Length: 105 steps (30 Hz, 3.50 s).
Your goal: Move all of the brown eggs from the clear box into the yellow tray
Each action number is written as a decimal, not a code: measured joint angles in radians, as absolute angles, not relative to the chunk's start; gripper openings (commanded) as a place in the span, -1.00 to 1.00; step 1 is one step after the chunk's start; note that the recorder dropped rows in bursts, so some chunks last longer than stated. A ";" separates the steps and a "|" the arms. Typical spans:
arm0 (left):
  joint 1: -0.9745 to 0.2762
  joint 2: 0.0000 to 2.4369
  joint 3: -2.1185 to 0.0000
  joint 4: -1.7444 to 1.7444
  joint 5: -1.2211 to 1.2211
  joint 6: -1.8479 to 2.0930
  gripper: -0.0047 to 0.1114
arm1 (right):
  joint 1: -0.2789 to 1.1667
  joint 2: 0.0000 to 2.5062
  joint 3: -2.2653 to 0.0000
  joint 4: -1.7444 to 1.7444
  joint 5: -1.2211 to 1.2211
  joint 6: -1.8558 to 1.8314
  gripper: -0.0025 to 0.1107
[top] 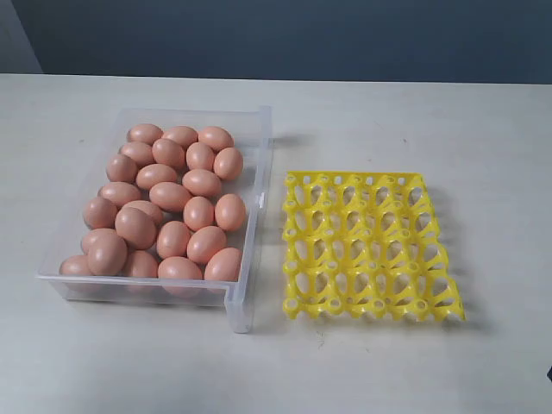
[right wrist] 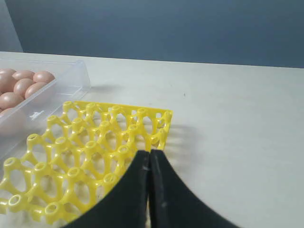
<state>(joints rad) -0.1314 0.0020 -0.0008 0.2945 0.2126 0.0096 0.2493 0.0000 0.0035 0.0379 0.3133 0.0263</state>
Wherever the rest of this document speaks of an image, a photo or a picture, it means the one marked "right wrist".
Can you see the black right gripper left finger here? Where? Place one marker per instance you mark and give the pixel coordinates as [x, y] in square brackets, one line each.
[126, 203]

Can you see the brown egg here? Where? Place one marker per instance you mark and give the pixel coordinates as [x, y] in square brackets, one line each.
[22, 74]
[7, 81]
[13, 123]
[10, 100]
[43, 76]
[22, 85]
[33, 89]

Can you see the yellow plastic egg tray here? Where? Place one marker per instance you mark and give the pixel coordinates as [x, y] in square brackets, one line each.
[63, 172]

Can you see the clear plastic bin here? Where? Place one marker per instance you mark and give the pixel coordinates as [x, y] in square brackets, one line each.
[71, 83]

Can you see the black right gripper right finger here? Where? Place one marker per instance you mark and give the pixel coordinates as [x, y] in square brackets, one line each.
[172, 204]

